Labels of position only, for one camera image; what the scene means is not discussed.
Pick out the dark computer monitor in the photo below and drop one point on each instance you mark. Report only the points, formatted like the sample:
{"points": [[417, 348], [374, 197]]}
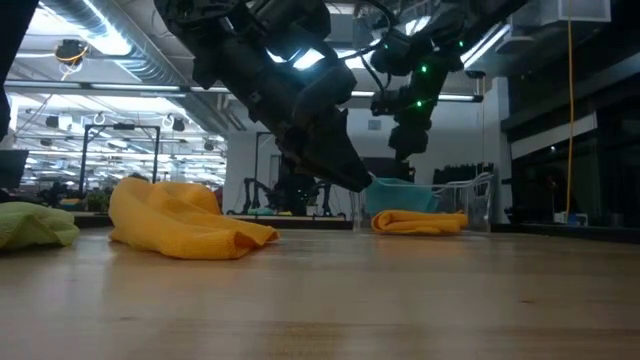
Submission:
{"points": [[12, 167]]}

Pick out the green microfiber towel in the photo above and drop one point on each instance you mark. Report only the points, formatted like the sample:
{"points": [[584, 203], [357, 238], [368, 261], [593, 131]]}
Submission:
{"points": [[35, 225]]}

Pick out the black gantry frame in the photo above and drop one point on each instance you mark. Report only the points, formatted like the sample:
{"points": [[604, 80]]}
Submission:
{"points": [[122, 126]]}

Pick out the orange microfiber towel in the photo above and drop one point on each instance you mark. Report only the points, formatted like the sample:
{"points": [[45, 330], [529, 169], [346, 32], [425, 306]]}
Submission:
{"points": [[175, 225], [415, 222]]}

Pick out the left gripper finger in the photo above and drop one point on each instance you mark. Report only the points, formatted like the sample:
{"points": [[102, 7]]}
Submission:
{"points": [[330, 155]]}

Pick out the black wall screen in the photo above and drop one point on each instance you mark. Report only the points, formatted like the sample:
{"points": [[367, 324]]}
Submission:
{"points": [[395, 167]]}

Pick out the silver ceiling duct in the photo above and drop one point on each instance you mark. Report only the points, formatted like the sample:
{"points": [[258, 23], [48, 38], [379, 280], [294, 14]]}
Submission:
{"points": [[125, 35]]}

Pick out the teal microfiber towel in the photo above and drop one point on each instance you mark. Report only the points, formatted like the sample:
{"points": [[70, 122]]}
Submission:
{"points": [[400, 197]]}

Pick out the white ceiling box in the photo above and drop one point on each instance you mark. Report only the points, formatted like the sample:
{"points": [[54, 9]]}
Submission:
{"points": [[550, 12]]}

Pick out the person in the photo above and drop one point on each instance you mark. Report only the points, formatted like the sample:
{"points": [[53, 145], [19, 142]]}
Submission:
{"points": [[297, 195]]}

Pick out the long ceiling light bar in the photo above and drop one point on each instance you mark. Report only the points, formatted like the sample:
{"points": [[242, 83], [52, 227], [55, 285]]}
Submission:
{"points": [[135, 87]]}

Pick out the clear plastic bin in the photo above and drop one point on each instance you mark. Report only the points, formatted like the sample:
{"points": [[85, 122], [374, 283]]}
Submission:
{"points": [[480, 200]]}

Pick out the black round ceiling device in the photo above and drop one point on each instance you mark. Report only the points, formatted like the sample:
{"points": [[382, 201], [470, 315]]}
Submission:
{"points": [[70, 51]]}

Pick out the white blue floor box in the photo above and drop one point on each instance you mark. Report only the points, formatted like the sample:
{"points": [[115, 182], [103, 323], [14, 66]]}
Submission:
{"points": [[572, 218]]}

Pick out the black background robot arm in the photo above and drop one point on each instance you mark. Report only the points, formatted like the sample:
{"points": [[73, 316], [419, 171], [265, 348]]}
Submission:
{"points": [[250, 192], [325, 197]]}

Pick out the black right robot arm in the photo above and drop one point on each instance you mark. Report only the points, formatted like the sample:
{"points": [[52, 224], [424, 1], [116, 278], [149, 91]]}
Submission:
{"points": [[480, 20]]}

